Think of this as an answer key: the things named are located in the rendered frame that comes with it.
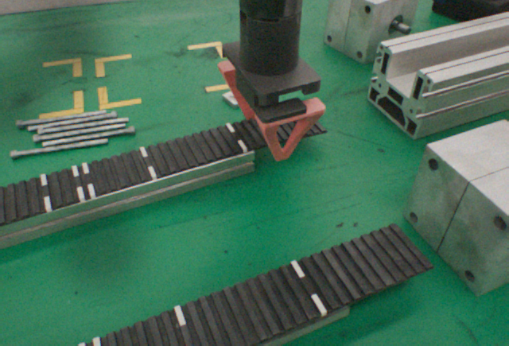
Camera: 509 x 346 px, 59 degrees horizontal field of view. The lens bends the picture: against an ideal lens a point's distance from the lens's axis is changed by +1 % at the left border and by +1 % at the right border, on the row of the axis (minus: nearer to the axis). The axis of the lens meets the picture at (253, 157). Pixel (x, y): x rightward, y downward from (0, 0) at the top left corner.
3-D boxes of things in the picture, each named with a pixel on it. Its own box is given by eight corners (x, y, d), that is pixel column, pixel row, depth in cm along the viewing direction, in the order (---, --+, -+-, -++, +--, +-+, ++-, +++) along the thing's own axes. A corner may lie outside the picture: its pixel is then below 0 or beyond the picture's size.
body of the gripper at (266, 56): (274, 48, 50) (277, -19, 45) (321, 95, 43) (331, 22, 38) (220, 60, 48) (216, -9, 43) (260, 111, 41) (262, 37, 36)
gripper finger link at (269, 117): (289, 126, 52) (293, 54, 46) (319, 163, 47) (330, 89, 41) (235, 140, 50) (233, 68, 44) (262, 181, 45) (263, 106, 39)
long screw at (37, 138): (35, 145, 53) (32, 138, 53) (35, 140, 54) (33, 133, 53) (126, 130, 56) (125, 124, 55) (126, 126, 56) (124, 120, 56)
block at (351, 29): (376, 71, 66) (390, 9, 60) (323, 43, 73) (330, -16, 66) (419, 52, 70) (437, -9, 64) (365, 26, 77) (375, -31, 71)
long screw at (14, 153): (12, 161, 51) (9, 154, 51) (13, 155, 52) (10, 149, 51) (108, 146, 53) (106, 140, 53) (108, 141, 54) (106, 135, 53)
